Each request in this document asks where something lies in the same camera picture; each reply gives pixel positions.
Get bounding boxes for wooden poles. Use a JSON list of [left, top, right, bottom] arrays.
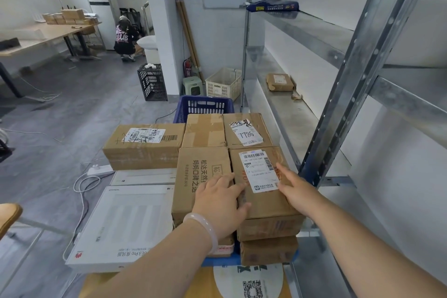
[[175, 0, 206, 82]]

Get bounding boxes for box with Chinese print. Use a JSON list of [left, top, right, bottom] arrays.
[[171, 147, 235, 248]]

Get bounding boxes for black desktop printer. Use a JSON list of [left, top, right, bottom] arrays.
[[0, 37, 21, 51]]

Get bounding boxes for dark blue plastic crate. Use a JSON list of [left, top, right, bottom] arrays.
[[173, 95, 235, 124]]

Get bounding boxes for translucent white bracelet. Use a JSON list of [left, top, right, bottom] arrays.
[[183, 213, 219, 256]]

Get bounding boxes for long wooden work table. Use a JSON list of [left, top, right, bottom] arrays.
[[0, 21, 102, 99]]

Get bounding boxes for cream plastic basket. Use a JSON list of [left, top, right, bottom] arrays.
[[205, 67, 243, 101]]

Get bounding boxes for metal shelving rack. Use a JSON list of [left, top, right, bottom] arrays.
[[240, 0, 447, 298]]

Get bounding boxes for person's right hand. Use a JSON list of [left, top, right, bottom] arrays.
[[276, 163, 327, 219]]

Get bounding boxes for cardboard box with white label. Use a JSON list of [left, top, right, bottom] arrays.
[[229, 146, 305, 242]]

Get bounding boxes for metal stair railing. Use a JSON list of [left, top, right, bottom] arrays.
[[141, 0, 154, 35]]

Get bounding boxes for yellow printed cardboard box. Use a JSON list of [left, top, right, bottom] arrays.
[[78, 263, 292, 298]]

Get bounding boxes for box with scribbled label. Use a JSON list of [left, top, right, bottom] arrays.
[[102, 123, 186, 171]]

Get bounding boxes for person's left forearm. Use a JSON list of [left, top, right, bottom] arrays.
[[83, 224, 214, 298]]

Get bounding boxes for blue packet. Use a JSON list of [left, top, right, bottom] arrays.
[[246, 0, 300, 13]]

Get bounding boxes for white standing air conditioner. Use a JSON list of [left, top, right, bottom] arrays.
[[75, 0, 121, 51]]

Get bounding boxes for pile of small parcels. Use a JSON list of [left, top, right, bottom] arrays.
[[42, 9, 99, 26]]

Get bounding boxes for green plastic stool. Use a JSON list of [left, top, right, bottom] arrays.
[[181, 76, 205, 96]]

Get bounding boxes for large brown box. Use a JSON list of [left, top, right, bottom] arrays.
[[239, 237, 299, 266], [209, 235, 235, 258]]

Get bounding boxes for person's right forearm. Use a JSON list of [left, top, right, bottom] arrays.
[[307, 200, 447, 298]]

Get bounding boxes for white power strip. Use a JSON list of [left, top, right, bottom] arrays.
[[86, 164, 115, 178]]

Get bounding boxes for white round chair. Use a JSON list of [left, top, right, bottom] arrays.
[[136, 35, 161, 64]]

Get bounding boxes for black plastic crate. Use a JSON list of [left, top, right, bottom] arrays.
[[0, 128, 14, 162], [136, 63, 168, 102]]

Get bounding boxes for white power cable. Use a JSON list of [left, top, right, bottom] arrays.
[[62, 172, 105, 262]]

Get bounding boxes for person's left hand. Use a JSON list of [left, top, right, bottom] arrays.
[[192, 172, 252, 241]]

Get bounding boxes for white router box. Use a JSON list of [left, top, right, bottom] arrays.
[[110, 168, 178, 187], [65, 184, 175, 274]]

